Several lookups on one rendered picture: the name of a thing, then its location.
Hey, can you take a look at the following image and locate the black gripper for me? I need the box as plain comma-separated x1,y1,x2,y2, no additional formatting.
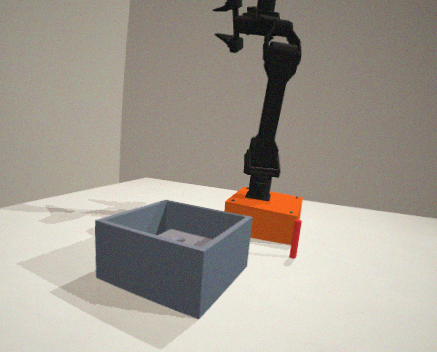
212,0,253,53

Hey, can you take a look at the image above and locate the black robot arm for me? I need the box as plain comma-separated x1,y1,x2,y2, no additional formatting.
243,0,302,202

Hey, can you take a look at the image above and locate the red peg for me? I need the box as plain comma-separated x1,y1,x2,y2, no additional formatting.
289,220,301,259

